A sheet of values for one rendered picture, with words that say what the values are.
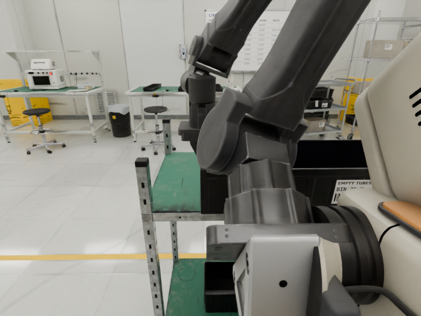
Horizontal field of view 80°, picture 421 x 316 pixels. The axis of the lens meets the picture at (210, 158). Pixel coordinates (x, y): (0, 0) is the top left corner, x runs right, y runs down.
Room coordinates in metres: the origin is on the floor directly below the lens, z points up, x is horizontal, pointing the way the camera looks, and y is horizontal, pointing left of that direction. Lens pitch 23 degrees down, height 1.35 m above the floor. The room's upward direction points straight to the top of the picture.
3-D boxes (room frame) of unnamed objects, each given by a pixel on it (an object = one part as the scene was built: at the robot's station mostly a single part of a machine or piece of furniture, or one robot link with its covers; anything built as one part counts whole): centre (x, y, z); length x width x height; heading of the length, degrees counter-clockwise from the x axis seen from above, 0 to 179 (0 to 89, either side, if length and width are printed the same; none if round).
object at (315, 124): (3.87, -1.63, 0.30); 0.30 x 0.23 x 0.18; 109
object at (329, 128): (3.87, -1.64, 0.50); 0.90 x 0.54 x 1.00; 105
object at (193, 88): (0.55, 0.02, 1.28); 0.07 x 0.06 x 0.07; 17
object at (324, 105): (3.87, -1.61, 0.63); 0.40 x 0.30 x 0.14; 105
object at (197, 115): (0.54, 0.02, 1.22); 0.10 x 0.07 x 0.07; 91
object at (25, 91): (4.20, 2.59, 0.40); 1.50 x 0.75 x 0.81; 91
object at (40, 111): (3.54, 2.49, 0.30); 0.51 x 0.50 x 0.60; 47
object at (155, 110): (3.55, 0.77, 0.31); 0.52 x 0.49 x 0.62; 91
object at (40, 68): (4.22, 2.64, 1.03); 0.44 x 0.37 x 0.46; 97
